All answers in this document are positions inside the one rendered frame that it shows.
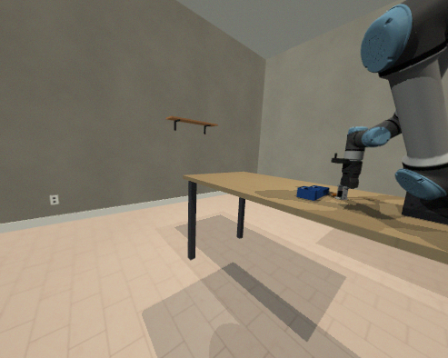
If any blue rack of bins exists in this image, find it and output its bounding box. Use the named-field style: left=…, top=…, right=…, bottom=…
left=296, top=185, right=329, bottom=201

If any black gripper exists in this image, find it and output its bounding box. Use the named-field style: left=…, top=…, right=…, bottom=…
left=332, top=151, right=364, bottom=200

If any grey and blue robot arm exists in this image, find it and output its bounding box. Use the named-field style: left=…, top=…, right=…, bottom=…
left=345, top=0, right=448, bottom=201

